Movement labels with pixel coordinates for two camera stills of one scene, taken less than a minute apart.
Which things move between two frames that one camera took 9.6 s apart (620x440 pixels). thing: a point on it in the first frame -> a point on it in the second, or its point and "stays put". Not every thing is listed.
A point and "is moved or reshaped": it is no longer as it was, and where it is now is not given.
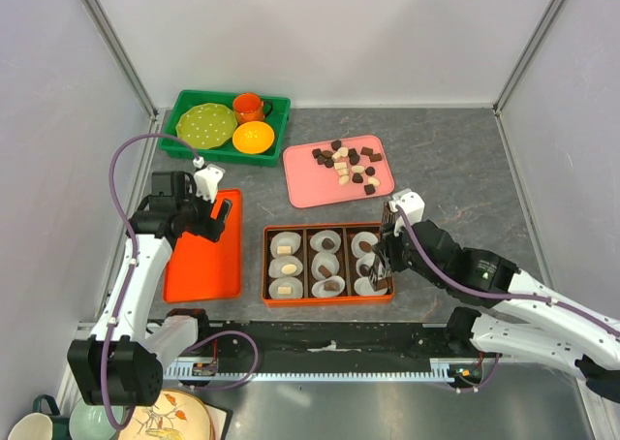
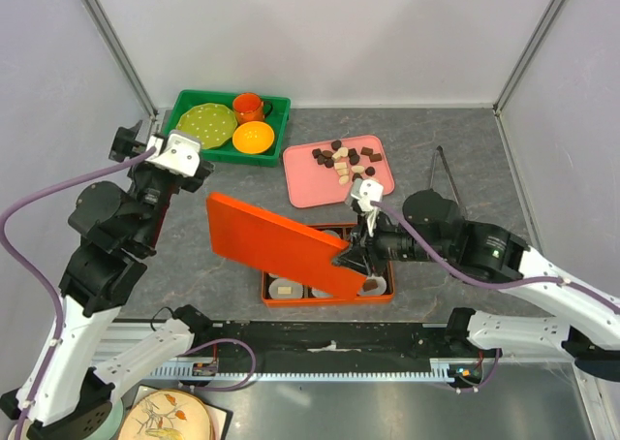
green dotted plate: [206, 125] stays put
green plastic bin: [236, 127] stays put
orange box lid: [199, 268] -> [263, 241]
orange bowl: [253, 138] stays put
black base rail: [325, 348] stays put
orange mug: [249, 108] stays put
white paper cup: [286, 288] stays put
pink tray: [339, 171] stays put
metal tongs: [380, 270] is moved or reshaped
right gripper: [397, 265] -> [365, 257]
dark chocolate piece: [382, 284] -> [370, 284]
